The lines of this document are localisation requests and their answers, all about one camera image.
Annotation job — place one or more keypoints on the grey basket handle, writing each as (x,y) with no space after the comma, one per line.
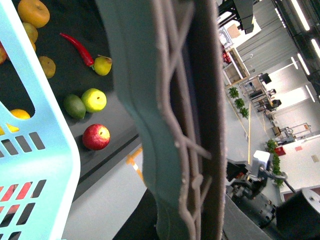
(167,73)

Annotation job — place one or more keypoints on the light blue shopping basket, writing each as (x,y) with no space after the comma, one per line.
(40,157)

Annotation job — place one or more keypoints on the yellow lemon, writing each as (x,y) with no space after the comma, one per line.
(20,114)

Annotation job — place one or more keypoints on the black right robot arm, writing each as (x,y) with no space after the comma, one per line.
(250,215)

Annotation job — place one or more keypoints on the red apple front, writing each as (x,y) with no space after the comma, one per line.
(96,137)

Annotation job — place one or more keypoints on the red apple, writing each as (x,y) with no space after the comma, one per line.
(96,137)
(3,54)

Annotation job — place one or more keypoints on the green apple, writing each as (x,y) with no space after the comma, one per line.
(94,100)

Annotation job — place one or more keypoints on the yellow pear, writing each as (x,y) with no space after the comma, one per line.
(102,65)

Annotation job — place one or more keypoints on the red chili pepper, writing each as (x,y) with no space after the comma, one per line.
(83,52)

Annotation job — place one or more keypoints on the brown kiwi lower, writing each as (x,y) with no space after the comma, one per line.
(48,66)

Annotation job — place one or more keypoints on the brown kiwi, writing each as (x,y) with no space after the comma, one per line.
(48,66)
(31,31)

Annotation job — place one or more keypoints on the orange beside apple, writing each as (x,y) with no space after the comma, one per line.
(33,44)

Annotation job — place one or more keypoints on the brown kiwi upper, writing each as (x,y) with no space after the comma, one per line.
(31,31)

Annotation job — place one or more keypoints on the yellow orange apple-shaped fruit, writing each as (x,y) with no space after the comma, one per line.
(33,12)

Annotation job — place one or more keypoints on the red apple centre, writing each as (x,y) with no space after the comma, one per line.
(3,54)

